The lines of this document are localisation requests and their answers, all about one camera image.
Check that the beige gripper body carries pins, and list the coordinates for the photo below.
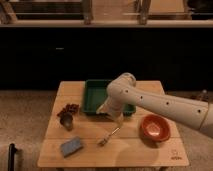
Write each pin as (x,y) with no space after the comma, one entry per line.
(119,121)

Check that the silver fork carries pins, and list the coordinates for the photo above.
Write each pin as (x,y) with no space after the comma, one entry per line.
(107,138)

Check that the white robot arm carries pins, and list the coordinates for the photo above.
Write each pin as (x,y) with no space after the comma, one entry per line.
(197,115)

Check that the metal cup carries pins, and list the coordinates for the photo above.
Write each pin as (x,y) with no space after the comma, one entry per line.
(67,122)

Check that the green plastic tray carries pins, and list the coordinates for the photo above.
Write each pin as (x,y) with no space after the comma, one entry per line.
(94,95)

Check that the red bowl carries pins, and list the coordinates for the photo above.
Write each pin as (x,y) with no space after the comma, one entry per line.
(155,128)

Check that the red grapes bunch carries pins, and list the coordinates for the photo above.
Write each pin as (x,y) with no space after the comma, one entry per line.
(69,109)

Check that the wooden folding table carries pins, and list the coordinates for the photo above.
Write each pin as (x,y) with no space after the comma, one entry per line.
(126,149)

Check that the blue sponge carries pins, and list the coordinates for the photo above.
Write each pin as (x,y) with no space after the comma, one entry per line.
(71,146)

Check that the black post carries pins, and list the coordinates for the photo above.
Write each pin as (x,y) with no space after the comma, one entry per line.
(11,156)

